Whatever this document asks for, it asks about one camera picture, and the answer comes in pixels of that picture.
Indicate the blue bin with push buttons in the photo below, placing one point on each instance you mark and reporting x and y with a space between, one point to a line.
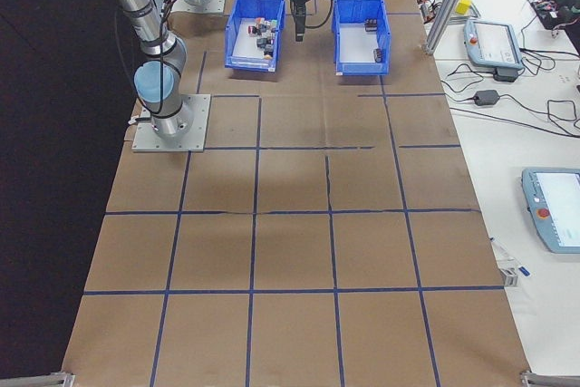
235 24

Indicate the blue bin with black components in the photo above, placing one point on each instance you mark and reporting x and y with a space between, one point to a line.
362 68

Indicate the yellow head push button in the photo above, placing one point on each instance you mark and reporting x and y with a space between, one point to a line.
268 55

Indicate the small black box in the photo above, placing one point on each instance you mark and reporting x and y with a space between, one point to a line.
506 74

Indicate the small black electronic component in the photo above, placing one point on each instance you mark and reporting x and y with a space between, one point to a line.
371 24
377 55

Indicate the yellow cube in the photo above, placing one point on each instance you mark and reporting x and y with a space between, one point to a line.
463 7

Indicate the grey blue teach pendant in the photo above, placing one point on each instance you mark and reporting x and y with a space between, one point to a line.
491 42
557 210

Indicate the black power adapter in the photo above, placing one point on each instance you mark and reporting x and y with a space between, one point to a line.
486 97

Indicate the blue pen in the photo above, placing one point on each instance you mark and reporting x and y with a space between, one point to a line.
523 270

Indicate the aluminium profile bar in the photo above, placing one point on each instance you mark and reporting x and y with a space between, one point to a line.
36 380
548 380

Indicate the black frame cover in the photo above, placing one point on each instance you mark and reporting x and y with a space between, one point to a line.
45 178

